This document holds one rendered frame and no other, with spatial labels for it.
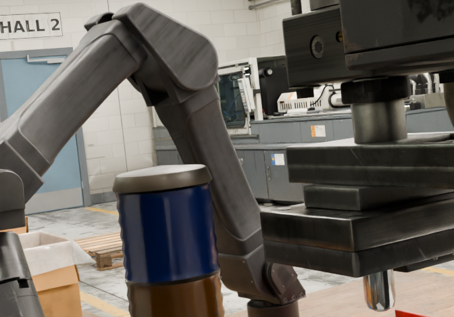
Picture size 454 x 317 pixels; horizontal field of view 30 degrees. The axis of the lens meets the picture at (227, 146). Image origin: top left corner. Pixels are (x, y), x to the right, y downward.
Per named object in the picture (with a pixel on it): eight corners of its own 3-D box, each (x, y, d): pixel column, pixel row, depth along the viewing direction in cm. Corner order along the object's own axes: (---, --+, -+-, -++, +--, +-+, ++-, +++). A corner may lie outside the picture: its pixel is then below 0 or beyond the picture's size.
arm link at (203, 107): (265, 307, 98) (156, 46, 89) (229, 301, 103) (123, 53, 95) (300, 279, 101) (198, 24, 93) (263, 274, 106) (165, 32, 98)
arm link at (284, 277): (268, 259, 96) (305, 250, 100) (221, 254, 103) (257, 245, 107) (274, 314, 97) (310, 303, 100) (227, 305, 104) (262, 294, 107)
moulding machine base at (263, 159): (158, 194, 1217) (150, 127, 1212) (220, 184, 1265) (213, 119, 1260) (414, 224, 733) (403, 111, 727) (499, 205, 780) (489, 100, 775)
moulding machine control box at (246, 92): (238, 113, 957) (234, 79, 955) (255, 111, 968) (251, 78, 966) (246, 112, 941) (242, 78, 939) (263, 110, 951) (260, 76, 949)
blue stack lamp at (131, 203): (190, 257, 36) (182, 179, 36) (238, 266, 33) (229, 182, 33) (109, 274, 34) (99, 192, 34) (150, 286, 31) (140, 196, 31)
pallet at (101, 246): (178, 234, 816) (176, 220, 815) (231, 244, 729) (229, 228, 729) (59, 257, 756) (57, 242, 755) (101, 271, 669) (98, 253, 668)
